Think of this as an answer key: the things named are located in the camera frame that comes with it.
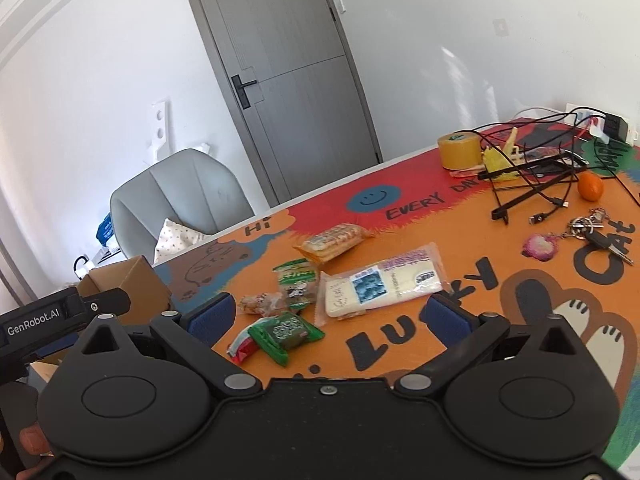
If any white foam board with holes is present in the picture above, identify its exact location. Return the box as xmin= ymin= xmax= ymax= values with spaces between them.
xmin=145 ymin=99 xmax=171 ymax=162

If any black shoe rack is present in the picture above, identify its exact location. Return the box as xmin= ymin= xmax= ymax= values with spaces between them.
xmin=74 ymin=247 xmax=124 ymax=280

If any clear green panda packet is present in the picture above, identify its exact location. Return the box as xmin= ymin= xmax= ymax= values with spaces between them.
xmin=279 ymin=282 xmax=319 ymax=311

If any person's left hand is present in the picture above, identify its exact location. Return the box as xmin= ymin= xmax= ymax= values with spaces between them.
xmin=17 ymin=422 xmax=55 ymax=461

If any yellow tape roll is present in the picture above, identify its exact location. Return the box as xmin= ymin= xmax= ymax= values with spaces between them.
xmin=437 ymin=132 xmax=482 ymax=171

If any long orange biscuit pack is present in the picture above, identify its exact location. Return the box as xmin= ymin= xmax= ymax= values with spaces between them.
xmin=292 ymin=222 xmax=375 ymax=264

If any cardboard box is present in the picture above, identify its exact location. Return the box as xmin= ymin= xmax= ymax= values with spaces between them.
xmin=27 ymin=254 xmax=174 ymax=380

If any green white striped packet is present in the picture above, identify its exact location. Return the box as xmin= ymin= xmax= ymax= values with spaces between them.
xmin=272 ymin=258 xmax=317 ymax=286

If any long white bread pack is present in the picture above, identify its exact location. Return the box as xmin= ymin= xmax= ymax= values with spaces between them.
xmin=316 ymin=242 xmax=445 ymax=329

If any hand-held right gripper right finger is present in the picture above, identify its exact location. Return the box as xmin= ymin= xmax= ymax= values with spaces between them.
xmin=394 ymin=292 xmax=587 ymax=400

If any bunch of keys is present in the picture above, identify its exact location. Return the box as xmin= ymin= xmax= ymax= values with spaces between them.
xmin=567 ymin=208 xmax=634 ymax=266

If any black usb cable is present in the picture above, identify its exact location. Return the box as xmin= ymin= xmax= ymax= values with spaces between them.
xmin=470 ymin=109 xmax=640 ymax=227

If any grey chair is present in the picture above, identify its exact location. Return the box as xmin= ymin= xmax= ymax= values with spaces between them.
xmin=109 ymin=148 xmax=256 ymax=266

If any white dotted pillow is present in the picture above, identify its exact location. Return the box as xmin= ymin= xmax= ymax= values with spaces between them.
xmin=152 ymin=218 xmax=206 ymax=265

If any orange fruit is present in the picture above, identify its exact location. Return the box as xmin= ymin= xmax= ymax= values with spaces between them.
xmin=577 ymin=171 xmax=605 ymax=202

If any grey door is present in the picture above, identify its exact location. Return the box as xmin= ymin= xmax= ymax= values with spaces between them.
xmin=178 ymin=0 xmax=384 ymax=209

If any white power strip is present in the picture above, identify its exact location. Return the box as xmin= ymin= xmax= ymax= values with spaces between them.
xmin=564 ymin=102 xmax=640 ymax=147

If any dark green snack packet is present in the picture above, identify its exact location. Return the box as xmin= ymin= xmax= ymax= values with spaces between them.
xmin=247 ymin=311 xmax=326 ymax=367

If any pink keychain charm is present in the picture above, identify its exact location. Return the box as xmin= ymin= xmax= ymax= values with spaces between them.
xmin=522 ymin=232 xmax=560 ymax=261

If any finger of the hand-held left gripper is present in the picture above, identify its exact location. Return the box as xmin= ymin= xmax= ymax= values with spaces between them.
xmin=77 ymin=288 xmax=132 ymax=317

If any black charger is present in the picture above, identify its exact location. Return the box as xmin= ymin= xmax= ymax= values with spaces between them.
xmin=602 ymin=114 xmax=632 ymax=144

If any clear packet brown snack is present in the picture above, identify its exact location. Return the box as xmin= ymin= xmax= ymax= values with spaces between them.
xmin=237 ymin=292 xmax=284 ymax=317

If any blue white plastic bag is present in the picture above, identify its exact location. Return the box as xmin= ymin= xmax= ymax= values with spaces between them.
xmin=95 ymin=212 xmax=115 ymax=246

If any colourful cat table mat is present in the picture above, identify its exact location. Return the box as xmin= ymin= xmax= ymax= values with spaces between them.
xmin=150 ymin=117 xmax=640 ymax=466

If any black door handle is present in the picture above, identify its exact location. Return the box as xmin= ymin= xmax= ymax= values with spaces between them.
xmin=230 ymin=74 xmax=259 ymax=110

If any yellow clip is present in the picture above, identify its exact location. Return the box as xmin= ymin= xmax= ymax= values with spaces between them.
xmin=479 ymin=127 xmax=526 ymax=181

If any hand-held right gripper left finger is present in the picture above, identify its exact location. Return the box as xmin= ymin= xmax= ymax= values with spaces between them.
xmin=77 ymin=292 xmax=264 ymax=402

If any black wire stand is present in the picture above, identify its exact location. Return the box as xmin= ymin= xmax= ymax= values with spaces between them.
xmin=489 ymin=157 xmax=587 ymax=225

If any red snack packet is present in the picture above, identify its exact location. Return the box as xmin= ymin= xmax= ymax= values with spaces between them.
xmin=227 ymin=329 xmax=262 ymax=364

